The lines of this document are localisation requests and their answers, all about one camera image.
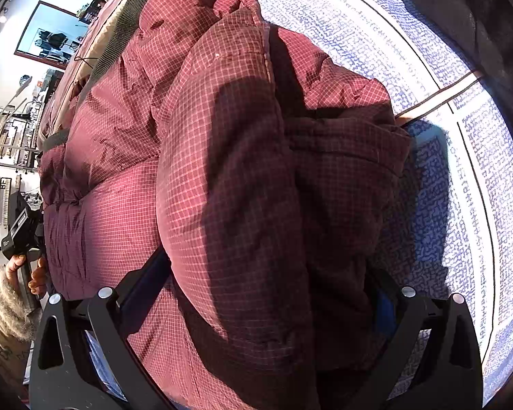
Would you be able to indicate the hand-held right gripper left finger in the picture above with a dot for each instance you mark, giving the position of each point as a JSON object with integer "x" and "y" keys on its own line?
{"x": 143, "y": 284}

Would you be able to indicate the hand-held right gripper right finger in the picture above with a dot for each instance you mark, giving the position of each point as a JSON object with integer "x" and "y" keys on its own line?
{"x": 384, "y": 316}

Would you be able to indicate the maroon puffer jacket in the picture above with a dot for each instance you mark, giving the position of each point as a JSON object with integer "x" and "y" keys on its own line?
{"x": 222, "y": 179}

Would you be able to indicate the person's left forearm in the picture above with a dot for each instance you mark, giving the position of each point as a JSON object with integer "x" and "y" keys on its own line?
{"x": 8, "y": 316}

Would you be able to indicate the person's left hand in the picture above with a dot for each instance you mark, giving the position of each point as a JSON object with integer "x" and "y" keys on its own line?
{"x": 36, "y": 279}

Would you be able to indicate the black jacket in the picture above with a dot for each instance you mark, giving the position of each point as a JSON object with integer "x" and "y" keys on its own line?
{"x": 487, "y": 30}

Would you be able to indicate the wall display rack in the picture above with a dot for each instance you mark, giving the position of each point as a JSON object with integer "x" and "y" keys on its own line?
{"x": 13, "y": 145}

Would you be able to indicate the red framed wall mirror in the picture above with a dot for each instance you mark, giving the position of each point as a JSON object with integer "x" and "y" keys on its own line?
{"x": 47, "y": 34}

